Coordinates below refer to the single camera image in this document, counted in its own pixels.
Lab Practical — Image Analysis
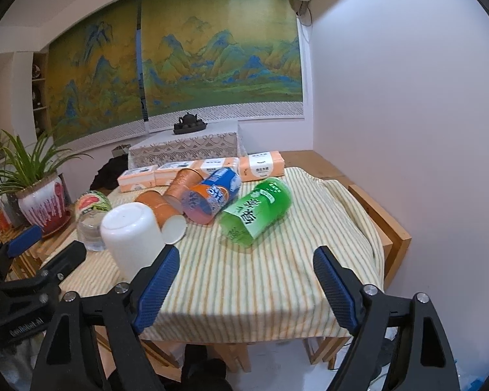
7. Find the lace-covered table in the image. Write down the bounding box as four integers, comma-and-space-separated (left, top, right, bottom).
127, 120, 244, 170

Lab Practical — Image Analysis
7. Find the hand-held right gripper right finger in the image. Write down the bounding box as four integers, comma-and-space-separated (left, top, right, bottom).
313, 245, 461, 391

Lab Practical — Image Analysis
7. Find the orange and white tissue pack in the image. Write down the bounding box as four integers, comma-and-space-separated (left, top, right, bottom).
239, 152, 286, 182
118, 166, 157, 193
154, 162, 196, 187
192, 157, 241, 180

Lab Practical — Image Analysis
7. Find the wooden wall shelf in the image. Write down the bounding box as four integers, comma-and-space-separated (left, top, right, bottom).
30, 52, 52, 141

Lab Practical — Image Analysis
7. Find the striped yellow tablecloth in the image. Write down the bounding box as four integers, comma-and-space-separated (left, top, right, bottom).
57, 166, 386, 342

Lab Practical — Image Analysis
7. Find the dark object under table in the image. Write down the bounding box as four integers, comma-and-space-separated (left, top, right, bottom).
181, 343, 231, 391

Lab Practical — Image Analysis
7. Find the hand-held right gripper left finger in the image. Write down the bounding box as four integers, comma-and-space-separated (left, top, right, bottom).
29, 245, 181, 391

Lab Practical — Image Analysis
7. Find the clear bottle red green label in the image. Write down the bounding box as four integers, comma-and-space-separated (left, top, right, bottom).
74, 190, 111, 252

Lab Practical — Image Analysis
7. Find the black cloth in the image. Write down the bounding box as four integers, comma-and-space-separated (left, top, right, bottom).
91, 156, 132, 191

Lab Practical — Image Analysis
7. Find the wooden table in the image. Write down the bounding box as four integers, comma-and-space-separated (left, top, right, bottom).
37, 150, 394, 373

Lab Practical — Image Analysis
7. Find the landscape painting wall hanging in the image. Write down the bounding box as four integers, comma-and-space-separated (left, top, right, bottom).
46, 0, 150, 147
140, 0, 305, 132

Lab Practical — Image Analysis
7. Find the orange paper cup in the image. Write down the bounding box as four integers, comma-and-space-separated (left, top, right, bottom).
164, 168, 202, 212
134, 189, 187, 246

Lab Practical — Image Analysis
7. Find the green tea bottle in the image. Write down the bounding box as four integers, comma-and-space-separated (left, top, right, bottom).
220, 177, 293, 249

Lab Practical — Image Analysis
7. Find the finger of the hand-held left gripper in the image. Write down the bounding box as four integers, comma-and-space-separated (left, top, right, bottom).
0, 225, 43, 282
38, 240, 87, 284

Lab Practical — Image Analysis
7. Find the potted spider plant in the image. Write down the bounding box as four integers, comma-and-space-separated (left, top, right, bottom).
0, 129, 94, 239

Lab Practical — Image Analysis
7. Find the dark teapot set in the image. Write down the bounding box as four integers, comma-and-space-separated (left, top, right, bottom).
173, 111, 208, 135

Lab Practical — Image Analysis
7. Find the white plastic cup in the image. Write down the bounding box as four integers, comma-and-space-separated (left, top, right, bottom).
100, 202, 166, 280

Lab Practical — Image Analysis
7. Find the orange blue soda bottle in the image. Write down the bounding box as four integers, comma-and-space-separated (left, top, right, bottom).
180, 167, 241, 224

